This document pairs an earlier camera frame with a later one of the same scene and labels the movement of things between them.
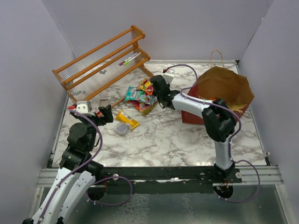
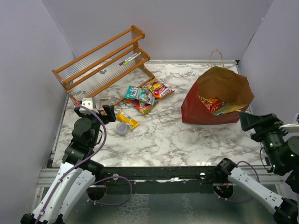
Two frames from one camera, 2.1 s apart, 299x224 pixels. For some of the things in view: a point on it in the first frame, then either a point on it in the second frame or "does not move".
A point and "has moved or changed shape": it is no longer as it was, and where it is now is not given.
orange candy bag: x=146 y=86 has moved or changed shape
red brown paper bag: x=220 y=83 does not move
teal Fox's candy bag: x=132 y=93 does not move
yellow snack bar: x=131 y=123 does not move
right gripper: x=167 y=85 → x=264 y=122
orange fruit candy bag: x=144 y=108 does not move
